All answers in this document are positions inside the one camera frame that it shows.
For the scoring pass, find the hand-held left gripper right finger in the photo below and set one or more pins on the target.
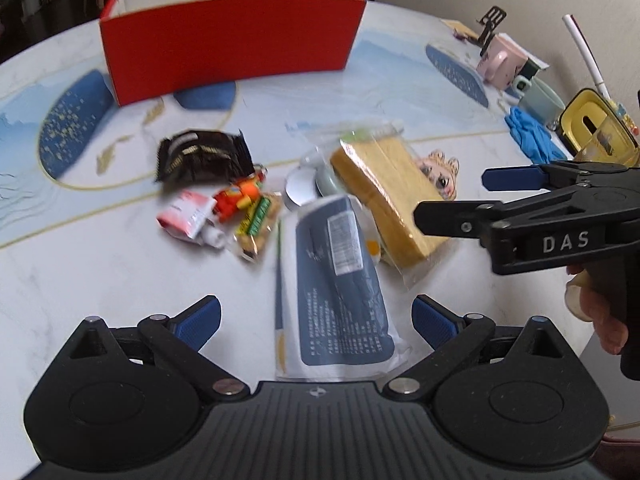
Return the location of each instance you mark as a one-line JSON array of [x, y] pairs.
[[432, 320]]

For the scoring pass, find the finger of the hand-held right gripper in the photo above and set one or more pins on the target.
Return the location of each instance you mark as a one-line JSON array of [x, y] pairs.
[[510, 178], [445, 217]]

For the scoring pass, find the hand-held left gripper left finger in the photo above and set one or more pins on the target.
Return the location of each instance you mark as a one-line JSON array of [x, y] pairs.
[[200, 320]]

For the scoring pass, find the cartoon figure charm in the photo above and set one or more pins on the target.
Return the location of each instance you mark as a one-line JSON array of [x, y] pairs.
[[442, 175]]

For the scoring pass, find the yellow cake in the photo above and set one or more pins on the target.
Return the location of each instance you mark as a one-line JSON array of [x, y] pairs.
[[385, 190]]

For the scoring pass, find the blue and white pouch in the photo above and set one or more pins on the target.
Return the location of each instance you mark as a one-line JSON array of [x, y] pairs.
[[335, 285]]

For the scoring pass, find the red white tube pouch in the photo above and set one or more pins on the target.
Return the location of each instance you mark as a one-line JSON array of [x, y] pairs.
[[185, 212]]

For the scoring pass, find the green label peanut packet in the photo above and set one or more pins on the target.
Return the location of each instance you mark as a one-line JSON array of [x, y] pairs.
[[257, 220]]

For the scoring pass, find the orange candy wrapper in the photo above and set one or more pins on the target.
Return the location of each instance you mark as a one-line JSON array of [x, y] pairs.
[[235, 200]]

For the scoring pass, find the white round lid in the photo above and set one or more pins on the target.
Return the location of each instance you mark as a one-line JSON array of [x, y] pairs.
[[300, 187]]

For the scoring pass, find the black snack packet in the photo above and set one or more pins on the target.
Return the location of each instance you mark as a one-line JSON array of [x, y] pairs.
[[200, 157]]

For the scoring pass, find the red cardboard box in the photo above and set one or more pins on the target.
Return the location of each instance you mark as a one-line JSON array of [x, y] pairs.
[[225, 45]]

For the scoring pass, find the person's right hand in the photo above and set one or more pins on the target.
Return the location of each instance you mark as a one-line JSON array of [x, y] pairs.
[[607, 320]]

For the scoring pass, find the blue gloves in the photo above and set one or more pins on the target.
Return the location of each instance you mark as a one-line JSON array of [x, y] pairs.
[[530, 132]]

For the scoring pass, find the light blue mug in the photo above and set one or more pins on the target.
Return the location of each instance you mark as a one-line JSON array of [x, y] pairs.
[[542, 102]]

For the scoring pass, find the yellow tissue box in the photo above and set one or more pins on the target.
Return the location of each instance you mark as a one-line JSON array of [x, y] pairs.
[[582, 120]]

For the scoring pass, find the pink mug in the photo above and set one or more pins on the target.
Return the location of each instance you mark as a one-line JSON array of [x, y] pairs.
[[497, 62]]

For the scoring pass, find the white stick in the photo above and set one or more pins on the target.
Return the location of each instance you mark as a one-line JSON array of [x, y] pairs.
[[582, 47]]

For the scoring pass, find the black spatula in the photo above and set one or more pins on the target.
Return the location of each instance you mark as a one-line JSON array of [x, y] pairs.
[[492, 20]]

